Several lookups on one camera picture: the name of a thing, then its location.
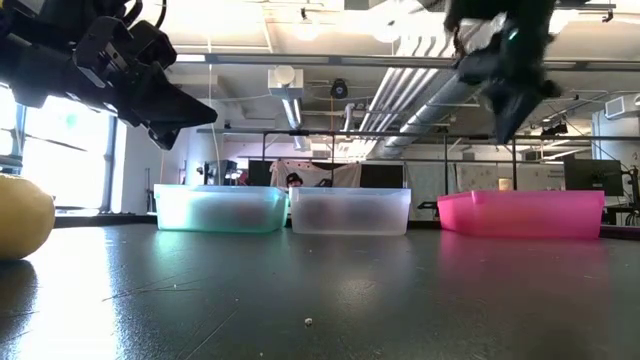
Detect yellow lemon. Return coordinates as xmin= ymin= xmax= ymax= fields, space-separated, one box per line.
xmin=0 ymin=173 xmax=57 ymax=262

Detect black equipment stand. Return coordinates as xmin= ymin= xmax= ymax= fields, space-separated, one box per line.
xmin=197 ymin=159 xmax=241 ymax=187

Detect pink plastic bin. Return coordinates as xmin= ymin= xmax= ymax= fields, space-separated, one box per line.
xmin=436 ymin=189 xmax=607 ymax=240

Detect black panel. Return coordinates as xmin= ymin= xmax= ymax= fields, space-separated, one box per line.
xmin=360 ymin=163 xmax=405 ymax=190
xmin=248 ymin=159 xmax=274 ymax=188

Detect bright window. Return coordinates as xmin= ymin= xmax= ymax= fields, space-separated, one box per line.
xmin=0 ymin=82 xmax=119 ymax=212

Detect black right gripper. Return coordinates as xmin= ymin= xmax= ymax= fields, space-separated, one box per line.
xmin=457 ymin=19 xmax=564 ymax=145

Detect white wall vent unit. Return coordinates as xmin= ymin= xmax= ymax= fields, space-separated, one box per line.
xmin=603 ymin=94 xmax=627 ymax=121

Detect white patterned curtain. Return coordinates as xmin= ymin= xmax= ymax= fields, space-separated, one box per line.
xmin=403 ymin=162 xmax=566 ymax=221

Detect black flat monitor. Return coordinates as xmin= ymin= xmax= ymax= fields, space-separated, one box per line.
xmin=563 ymin=158 xmax=624 ymax=198

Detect clear white plastic bin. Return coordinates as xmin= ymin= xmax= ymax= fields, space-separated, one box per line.
xmin=288 ymin=186 xmax=413 ymax=237

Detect black round ceiling device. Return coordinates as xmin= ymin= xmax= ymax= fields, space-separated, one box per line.
xmin=329 ymin=77 xmax=350 ymax=100

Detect teal plastic bin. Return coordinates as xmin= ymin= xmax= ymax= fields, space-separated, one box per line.
xmin=153 ymin=183 xmax=290 ymax=234

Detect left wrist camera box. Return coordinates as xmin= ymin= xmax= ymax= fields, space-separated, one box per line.
xmin=127 ymin=22 xmax=177 ymax=69

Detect beige draped cloth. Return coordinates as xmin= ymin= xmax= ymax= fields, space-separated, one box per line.
xmin=268 ymin=159 xmax=363 ymax=189

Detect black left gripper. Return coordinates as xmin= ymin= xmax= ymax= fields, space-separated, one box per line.
xmin=64 ymin=19 xmax=219 ymax=151

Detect black equipment rack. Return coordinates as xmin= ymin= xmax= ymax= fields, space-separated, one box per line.
xmin=622 ymin=164 xmax=640 ymax=226

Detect silver ceiling duct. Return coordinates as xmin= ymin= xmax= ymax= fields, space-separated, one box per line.
xmin=379 ymin=74 xmax=484 ymax=159

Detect grey ceiling beam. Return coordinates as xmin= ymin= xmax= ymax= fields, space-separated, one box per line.
xmin=174 ymin=52 xmax=640 ymax=70

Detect black overhead rack frame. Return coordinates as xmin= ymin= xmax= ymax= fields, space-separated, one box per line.
xmin=196 ymin=127 xmax=640 ymax=192

